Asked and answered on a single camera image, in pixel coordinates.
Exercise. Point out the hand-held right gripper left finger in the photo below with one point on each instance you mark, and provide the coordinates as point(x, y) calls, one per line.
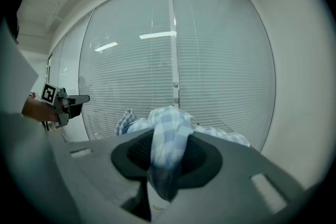
point(99, 165)

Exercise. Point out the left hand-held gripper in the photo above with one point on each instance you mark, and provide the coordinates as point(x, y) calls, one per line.
point(50, 94)

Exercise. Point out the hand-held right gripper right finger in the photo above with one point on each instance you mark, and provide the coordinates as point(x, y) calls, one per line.
point(236, 165)

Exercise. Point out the blue checked clothes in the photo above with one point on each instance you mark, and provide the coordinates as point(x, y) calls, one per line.
point(168, 139)

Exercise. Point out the person's left forearm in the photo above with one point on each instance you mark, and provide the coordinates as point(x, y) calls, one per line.
point(36, 110)

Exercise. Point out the white slatted window blind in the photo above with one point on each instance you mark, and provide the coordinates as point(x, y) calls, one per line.
point(223, 60)
point(126, 73)

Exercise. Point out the person's black clothing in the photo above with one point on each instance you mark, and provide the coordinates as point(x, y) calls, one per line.
point(11, 23)

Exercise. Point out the white window frame post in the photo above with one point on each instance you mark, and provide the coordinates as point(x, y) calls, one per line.
point(174, 60)

